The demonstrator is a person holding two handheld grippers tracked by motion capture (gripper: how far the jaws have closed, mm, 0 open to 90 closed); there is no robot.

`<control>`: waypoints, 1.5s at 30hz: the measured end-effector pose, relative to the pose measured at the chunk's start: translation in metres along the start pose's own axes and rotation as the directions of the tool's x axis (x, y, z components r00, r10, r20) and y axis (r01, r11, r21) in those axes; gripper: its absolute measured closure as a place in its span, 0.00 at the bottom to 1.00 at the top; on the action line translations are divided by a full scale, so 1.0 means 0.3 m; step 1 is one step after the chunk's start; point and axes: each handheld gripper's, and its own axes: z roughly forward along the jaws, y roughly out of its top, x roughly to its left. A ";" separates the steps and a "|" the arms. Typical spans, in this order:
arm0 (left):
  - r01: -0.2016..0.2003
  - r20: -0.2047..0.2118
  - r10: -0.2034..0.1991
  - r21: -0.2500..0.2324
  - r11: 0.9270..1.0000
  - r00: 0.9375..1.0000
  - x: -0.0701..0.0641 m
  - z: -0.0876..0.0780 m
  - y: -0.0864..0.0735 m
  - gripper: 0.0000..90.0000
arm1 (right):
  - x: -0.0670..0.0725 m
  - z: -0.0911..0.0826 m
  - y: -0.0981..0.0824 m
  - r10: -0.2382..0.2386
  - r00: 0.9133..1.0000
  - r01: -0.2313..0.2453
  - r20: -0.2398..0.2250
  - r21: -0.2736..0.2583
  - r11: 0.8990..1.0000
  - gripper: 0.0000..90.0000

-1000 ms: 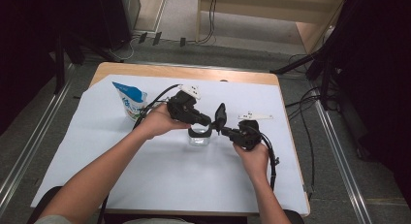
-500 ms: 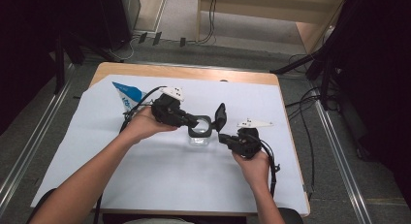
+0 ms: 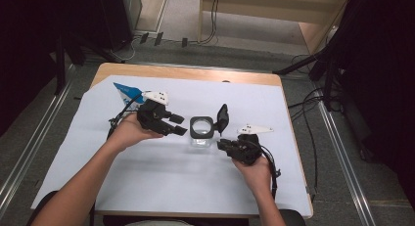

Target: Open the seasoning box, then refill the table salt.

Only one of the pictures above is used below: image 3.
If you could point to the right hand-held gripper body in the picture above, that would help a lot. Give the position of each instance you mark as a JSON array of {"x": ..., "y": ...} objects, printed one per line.
[{"x": 246, "y": 151}]

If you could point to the person's left hand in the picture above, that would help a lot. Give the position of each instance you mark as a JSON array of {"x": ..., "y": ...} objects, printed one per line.
[{"x": 130, "y": 133}]

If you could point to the person's right hand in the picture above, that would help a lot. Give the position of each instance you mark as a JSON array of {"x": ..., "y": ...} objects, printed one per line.
[{"x": 256, "y": 175}]

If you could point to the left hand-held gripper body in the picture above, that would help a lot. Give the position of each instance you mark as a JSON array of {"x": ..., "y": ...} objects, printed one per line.
[{"x": 151, "y": 116}]

